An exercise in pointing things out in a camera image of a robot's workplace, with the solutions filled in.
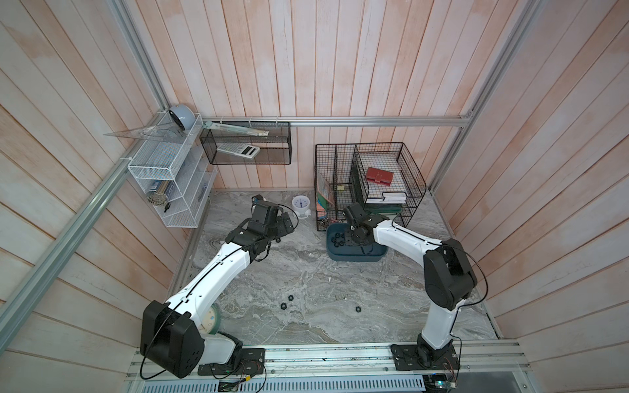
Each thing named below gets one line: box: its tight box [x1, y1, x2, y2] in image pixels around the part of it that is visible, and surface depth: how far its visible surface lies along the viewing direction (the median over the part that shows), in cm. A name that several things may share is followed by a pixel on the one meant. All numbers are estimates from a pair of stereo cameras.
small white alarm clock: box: [291, 194, 312, 219], surface depth 113 cm
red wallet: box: [366, 167, 394, 186], surface depth 97 cm
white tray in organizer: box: [365, 192, 408, 204], surface depth 96 cm
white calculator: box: [216, 143, 261, 159], surface depth 100 cm
